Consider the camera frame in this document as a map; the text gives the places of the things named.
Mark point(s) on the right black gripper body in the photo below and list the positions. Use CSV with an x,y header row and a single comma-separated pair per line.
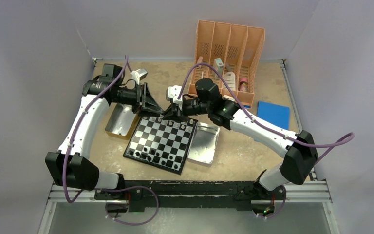
x,y
193,107

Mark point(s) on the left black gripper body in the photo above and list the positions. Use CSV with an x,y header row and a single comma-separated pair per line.
x,y
126,96

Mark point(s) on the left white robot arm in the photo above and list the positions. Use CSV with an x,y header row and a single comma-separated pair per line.
x,y
70,164

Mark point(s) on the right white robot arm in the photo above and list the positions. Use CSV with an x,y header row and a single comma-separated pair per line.
x,y
298,159

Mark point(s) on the metal tin with black pieces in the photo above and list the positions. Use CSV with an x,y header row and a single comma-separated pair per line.
x,y
122,122

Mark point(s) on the black white chess board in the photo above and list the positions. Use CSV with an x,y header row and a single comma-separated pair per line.
x,y
154,140

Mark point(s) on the empty metal tin lid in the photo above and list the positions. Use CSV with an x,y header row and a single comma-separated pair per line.
x,y
203,146

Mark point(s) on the pink small tube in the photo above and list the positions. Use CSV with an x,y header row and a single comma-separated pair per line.
x,y
199,60

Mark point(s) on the white striped bottle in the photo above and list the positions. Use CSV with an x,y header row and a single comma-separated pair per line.
x,y
230,80

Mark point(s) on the white green small box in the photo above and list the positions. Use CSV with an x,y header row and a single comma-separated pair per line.
x,y
218,65

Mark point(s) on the pink tape roll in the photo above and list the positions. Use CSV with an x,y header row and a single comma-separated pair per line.
x,y
243,84

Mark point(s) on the peach plastic desk organizer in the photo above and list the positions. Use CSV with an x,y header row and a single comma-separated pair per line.
x,y
239,46

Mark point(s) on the blue notebook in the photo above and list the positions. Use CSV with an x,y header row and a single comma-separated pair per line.
x,y
275,114

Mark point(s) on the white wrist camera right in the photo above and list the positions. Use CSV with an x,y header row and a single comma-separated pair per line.
x,y
174,94

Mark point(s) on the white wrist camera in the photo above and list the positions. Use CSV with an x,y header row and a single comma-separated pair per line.
x,y
174,94
138,75

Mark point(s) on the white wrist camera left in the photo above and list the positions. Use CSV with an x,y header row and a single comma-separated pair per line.
x,y
138,75

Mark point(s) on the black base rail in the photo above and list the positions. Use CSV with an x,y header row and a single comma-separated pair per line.
x,y
239,195

